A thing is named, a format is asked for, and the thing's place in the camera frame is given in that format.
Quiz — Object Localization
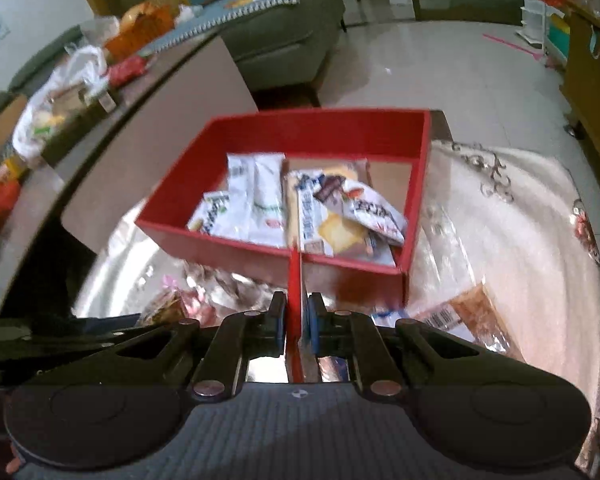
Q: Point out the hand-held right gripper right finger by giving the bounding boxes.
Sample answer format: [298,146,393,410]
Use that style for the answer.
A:
[306,292,581,402]

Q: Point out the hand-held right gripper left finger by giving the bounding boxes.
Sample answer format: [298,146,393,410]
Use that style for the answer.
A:
[25,290,288,403]

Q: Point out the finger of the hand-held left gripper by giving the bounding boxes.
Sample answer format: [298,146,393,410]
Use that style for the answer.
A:
[0,315,167,357]

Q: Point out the long red snack packet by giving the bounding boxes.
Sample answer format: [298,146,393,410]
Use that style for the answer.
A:
[287,242,309,383]

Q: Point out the pink snack packet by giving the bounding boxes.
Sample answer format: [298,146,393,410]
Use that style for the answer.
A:
[162,274,218,323]

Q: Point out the yellow toast bread packet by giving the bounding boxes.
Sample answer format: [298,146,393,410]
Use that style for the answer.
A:
[285,160,396,266]

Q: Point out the green white seaweed packet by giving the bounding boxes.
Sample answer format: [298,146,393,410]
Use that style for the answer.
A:
[186,191,231,236]

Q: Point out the white green snack packet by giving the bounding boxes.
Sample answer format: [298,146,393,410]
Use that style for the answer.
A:
[227,152,288,248]

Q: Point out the white red snack packet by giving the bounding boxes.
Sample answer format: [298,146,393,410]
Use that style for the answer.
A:
[314,174,409,247]

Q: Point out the brown noodle snack packet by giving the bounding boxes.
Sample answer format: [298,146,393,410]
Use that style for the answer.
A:
[410,282,526,361]

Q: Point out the red cardboard box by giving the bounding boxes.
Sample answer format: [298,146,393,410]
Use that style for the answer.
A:
[134,108,433,311]

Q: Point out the grey marble coffee table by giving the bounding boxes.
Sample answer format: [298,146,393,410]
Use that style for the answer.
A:
[0,25,261,321]

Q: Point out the dark green long box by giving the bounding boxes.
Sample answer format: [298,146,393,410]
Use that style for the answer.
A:
[45,87,118,161]

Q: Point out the floral satin tablecloth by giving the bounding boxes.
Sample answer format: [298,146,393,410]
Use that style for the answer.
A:
[72,140,600,480]

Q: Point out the white plastic bag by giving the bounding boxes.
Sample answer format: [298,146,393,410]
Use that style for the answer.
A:
[12,45,108,166]

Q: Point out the grey green sofa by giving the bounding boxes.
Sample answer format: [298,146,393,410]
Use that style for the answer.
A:
[180,0,348,106]

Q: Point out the orange plastic basket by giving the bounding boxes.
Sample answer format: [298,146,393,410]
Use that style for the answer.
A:
[105,2,176,63]

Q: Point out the clear plastic bag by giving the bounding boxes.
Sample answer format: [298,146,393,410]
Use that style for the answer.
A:
[82,17,121,46]

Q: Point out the blue sofa blanket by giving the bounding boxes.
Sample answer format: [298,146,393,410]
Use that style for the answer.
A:
[145,0,331,56]

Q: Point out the pink fly swatter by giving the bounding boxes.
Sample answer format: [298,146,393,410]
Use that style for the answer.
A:
[482,32,561,68]

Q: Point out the wooden cabinet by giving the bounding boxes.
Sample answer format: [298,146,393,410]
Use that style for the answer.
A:
[560,0,600,186]

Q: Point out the white stacked containers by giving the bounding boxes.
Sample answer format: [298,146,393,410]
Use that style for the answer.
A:
[520,0,548,43]

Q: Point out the teal storage box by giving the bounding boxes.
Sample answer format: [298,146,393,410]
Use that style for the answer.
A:
[547,12,571,58]

